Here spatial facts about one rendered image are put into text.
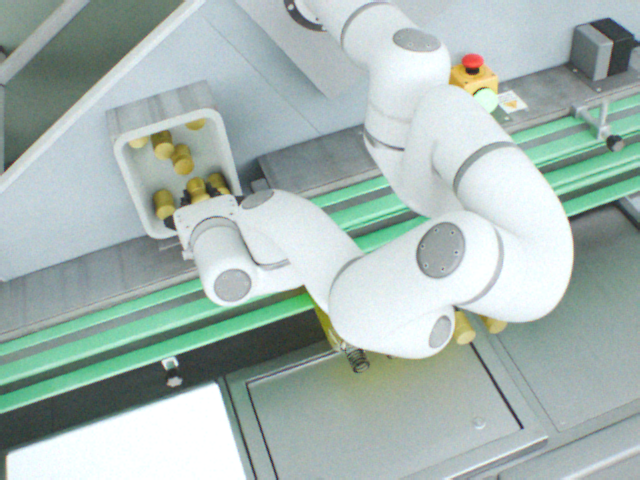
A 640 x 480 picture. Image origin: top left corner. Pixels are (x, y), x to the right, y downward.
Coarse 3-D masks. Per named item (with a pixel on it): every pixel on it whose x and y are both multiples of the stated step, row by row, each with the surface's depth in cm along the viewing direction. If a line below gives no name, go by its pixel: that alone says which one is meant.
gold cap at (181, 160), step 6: (180, 144) 115; (180, 150) 114; (186, 150) 114; (174, 156) 113; (180, 156) 113; (186, 156) 113; (174, 162) 113; (180, 162) 112; (186, 162) 113; (192, 162) 113; (174, 168) 113; (180, 168) 113; (186, 168) 114; (192, 168) 114; (180, 174) 114; (186, 174) 114
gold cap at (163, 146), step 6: (156, 132) 111; (162, 132) 111; (168, 132) 112; (150, 138) 112; (156, 138) 110; (162, 138) 110; (168, 138) 110; (156, 144) 109; (162, 144) 109; (168, 144) 109; (156, 150) 109; (162, 150) 110; (168, 150) 110; (174, 150) 110; (156, 156) 110; (162, 156) 110; (168, 156) 111
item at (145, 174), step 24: (168, 120) 104; (192, 120) 105; (216, 120) 106; (120, 144) 103; (192, 144) 116; (216, 144) 115; (120, 168) 106; (144, 168) 116; (168, 168) 118; (216, 168) 121; (144, 192) 118; (240, 192) 117; (144, 216) 114
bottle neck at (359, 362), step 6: (348, 348) 111; (354, 348) 110; (360, 348) 111; (348, 354) 110; (354, 354) 110; (360, 354) 109; (348, 360) 110; (354, 360) 109; (360, 360) 109; (366, 360) 109; (354, 366) 109; (360, 366) 111; (366, 366) 110; (354, 372) 110; (360, 372) 110
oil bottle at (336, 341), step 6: (306, 288) 123; (312, 300) 120; (318, 306) 116; (318, 312) 117; (324, 312) 114; (324, 318) 114; (324, 324) 114; (330, 324) 113; (324, 330) 117; (330, 330) 112; (330, 336) 113; (336, 336) 112; (330, 342) 115; (336, 342) 112; (342, 342) 112; (336, 348) 113; (342, 348) 113
